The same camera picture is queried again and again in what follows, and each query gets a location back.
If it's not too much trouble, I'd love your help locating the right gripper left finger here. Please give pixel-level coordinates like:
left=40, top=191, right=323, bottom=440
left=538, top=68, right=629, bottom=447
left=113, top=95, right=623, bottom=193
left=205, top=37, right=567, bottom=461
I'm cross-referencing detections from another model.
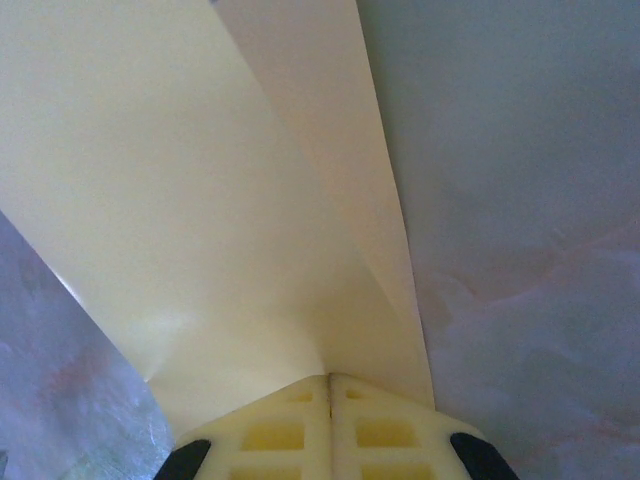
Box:
left=155, top=374, right=332, bottom=480

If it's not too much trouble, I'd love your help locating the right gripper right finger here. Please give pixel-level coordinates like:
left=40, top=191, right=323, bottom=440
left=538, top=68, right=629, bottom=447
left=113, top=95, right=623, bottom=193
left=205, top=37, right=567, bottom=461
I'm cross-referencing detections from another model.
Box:
left=330, top=374, right=521, bottom=480

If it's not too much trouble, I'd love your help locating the yellow paper sheet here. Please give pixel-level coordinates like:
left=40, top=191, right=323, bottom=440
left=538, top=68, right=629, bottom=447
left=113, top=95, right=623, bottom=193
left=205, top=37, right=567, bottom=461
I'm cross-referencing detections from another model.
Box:
left=0, top=0, right=436, bottom=436

